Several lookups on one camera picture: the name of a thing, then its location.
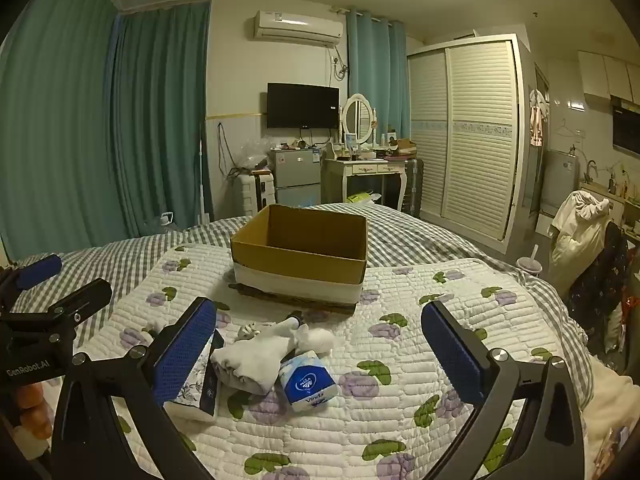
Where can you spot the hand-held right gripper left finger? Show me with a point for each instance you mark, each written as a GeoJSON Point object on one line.
{"type": "Point", "coordinates": [184, 357]}

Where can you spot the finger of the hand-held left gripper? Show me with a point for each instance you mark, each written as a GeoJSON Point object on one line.
{"type": "Point", "coordinates": [40, 270]}
{"type": "Point", "coordinates": [82, 296]}

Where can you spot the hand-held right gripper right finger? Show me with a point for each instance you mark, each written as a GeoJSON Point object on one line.
{"type": "Point", "coordinates": [452, 355]}

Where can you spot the floral tissue packet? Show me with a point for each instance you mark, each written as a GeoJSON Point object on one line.
{"type": "Point", "coordinates": [202, 390]}

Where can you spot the white sock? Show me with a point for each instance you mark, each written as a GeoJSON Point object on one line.
{"type": "Point", "coordinates": [250, 360]}
{"type": "Point", "coordinates": [320, 340]}

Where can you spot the blue tissue packet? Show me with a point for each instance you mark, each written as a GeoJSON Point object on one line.
{"type": "Point", "coordinates": [307, 382]}

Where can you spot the cardboard box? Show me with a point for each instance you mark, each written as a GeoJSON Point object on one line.
{"type": "Point", "coordinates": [300, 270]}

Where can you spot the person's left hand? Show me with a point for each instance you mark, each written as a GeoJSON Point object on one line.
{"type": "Point", "coordinates": [32, 405]}

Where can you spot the clear water jug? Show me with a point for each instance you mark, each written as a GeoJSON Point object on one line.
{"type": "Point", "coordinates": [167, 222]}

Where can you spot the cup with straw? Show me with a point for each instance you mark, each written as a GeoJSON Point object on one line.
{"type": "Point", "coordinates": [529, 264]}

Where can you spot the floral quilt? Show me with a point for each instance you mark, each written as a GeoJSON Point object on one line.
{"type": "Point", "coordinates": [350, 435]}

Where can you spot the teal curtain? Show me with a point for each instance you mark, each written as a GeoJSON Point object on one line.
{"type": "Point", "coordinates": [160, 120]}
{"type": "Point", "coordinates": [55, 135]}
{"type": "Point", "coordinates": [375, 70]}

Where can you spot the dark floral garment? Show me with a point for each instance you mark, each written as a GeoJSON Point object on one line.
{"type": "Point", "coordinates": [597, 285]}

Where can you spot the silver suitcase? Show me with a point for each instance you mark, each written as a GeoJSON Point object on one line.
{"type": "Point", "coordinates": [412, 185]}

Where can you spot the white suitcase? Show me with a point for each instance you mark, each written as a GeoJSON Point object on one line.
{"type": "Point", "coordinates": [250, 192]}

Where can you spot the yellow green bag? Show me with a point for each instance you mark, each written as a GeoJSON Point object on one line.
{"type": "Point", "coordinates": [360, 198]}

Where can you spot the grey washing machine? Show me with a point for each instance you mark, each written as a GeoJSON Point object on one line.
{"type": "Point", "coordinates": [560, 180]}

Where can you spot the white dressing table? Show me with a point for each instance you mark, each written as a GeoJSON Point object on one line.
{"type": "Point", "coordinates": [360, 167]}

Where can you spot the clear plastic bag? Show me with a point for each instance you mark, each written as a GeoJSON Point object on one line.
{"type": "Point", "coordinates": [252, 157]}

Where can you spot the grey small fridge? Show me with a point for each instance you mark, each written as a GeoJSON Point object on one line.
{"type": "Point", "coordinates": [297, 170]}

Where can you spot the white louvred wardrobe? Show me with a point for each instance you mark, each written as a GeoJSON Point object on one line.
{"type": "Point", "coordinates": [475, 135]}

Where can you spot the pink hanging clothes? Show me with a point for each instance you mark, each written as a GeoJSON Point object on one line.
{"type": "Point", "coordinates": [537, 122]}

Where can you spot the oval vanity mirror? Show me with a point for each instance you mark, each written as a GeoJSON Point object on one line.
{"type": "Point", "coordinates": [357, 115]}

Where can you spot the black television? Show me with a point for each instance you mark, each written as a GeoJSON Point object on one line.
{"type": "Point", "coordinates": [302, 105]}

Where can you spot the range hood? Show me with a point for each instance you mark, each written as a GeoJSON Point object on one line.
{"type": "Point", "coordinates": [625, 127]}

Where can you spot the white air conditioner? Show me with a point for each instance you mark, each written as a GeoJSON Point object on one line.
{"type": "Point", "coordinates": [297, 27]}

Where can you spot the blue picture frame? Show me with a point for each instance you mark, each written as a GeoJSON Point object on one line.
{"type": "Point", "coordinates": [351, 140]}

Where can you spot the white wall cabinets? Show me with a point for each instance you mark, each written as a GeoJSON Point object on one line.
{"type": "Point", "coordinates": [605, 75]}

